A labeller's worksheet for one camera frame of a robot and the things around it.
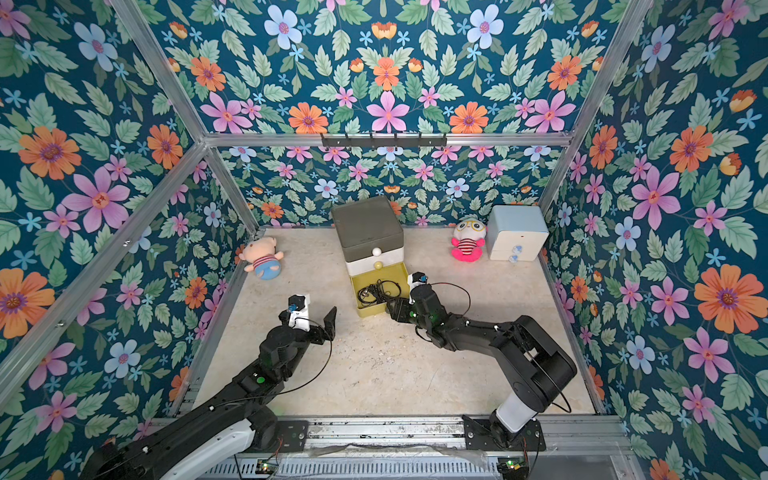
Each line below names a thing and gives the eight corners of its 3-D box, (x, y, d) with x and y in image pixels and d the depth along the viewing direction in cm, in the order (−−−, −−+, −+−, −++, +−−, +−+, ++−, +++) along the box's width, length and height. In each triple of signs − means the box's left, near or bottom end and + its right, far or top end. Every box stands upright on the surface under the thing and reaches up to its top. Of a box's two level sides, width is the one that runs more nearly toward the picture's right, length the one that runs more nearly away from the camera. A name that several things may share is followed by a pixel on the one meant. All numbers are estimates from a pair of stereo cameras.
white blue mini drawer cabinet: (488, 264, 111) (498, 234, 98) (479, 224, 125) (487, 193, 112) (533, 264, 111) (550, 234, 98) (520, 224, 125) (532, 193, 112)
